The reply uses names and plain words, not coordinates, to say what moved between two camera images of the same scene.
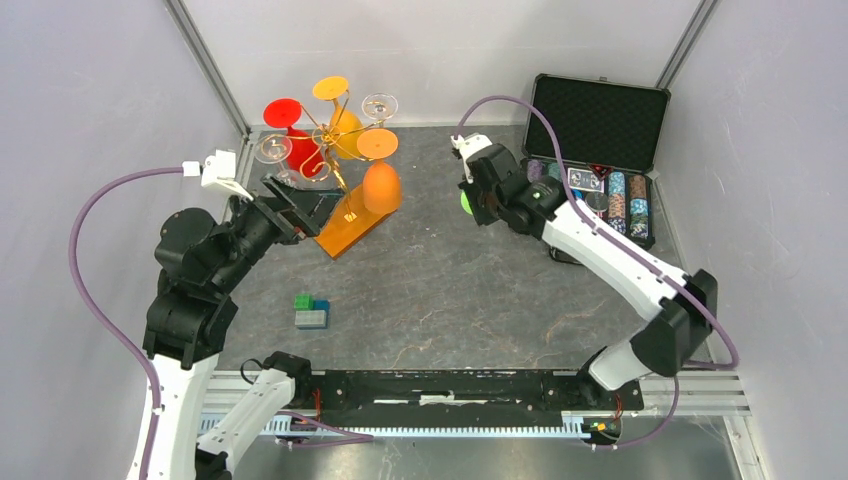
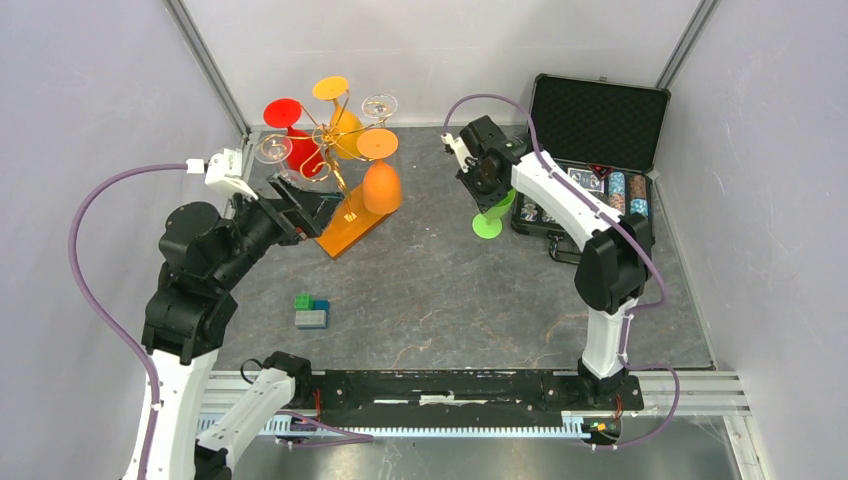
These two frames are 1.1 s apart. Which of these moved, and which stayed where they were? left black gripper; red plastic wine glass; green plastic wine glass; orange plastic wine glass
Moved: green plastic wine glass
Stayed: red plastic wine glass; orange plastic wine glass; left black gripper
